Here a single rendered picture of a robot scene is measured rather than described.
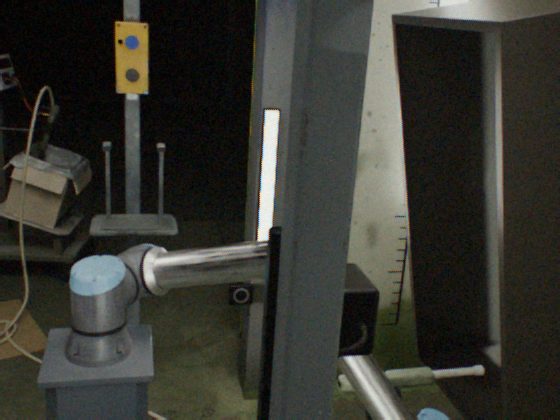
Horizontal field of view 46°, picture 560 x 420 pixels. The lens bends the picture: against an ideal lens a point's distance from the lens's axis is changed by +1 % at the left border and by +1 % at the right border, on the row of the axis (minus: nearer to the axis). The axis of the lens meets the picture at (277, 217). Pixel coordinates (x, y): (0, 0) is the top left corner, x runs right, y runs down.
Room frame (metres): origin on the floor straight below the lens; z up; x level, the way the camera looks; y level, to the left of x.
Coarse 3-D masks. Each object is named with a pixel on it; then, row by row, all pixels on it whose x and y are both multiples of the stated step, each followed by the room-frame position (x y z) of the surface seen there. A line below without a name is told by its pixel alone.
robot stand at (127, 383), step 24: (48, 336) 1.77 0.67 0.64; (144, 336) 1.80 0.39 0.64; (48, 360) 1.63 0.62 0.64; (144, 360) 1.66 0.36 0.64; (48, 384) 1.52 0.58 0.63; (72, 384) 1.54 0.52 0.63; (96, 384) 1.55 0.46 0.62; (120, 384) 1.58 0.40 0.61; (144, 384) 1.62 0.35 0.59; (48, 408) 1.56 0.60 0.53; (72, 408) 1.55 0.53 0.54; (96, 408) 1.56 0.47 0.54; (120, 408) 1.58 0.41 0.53; (144, 408) 1.62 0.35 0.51
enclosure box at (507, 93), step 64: (512, 0) 1.91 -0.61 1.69; (448, 64) 2.08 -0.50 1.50; (512, 64) 1.46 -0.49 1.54; (448, 128) 2.09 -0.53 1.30; (512, 128) 1.47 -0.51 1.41; (448, 192) 2.10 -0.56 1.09; (512, 192) 1.48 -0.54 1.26; (448, 256) 2.11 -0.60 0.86; (512, 256) 1.49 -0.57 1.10; (448, 320) 2.12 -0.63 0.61; (512, 320) 1.50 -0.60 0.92; (448, 384) 1.93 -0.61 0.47; (512, 384) 1.51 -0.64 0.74
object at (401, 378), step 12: (384, 372) 1.82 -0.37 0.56; (396, 372) 1.82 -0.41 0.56; (408, 372) 1.83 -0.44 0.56; (420, 372) 1.83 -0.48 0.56; (432, 372) 1.84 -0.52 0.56; (444, 372) 1.85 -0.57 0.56; (456, 372) 1.86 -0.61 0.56; (468, 372) 1.87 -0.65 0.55; (480, 372) 1.87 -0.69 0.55; (348, 384) 1.76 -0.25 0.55; (396, 384) 1.80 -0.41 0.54; (408, 384) 1.81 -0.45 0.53; (420, 384) 1.82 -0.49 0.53; (432, 384) 1.83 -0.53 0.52
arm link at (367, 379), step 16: (352, 368) 1.42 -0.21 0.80; (368, 368) 1.42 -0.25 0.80; (352, 384) 1.42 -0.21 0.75; (368, 384) 1.40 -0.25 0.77; (384, 384) 1.41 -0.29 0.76; (368, 400) 1.40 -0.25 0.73; (384, 400) 1.39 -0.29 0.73; (400, 400) 1.42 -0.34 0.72; (384, 416) 1.38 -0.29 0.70; (400, 416) 1.39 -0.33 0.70
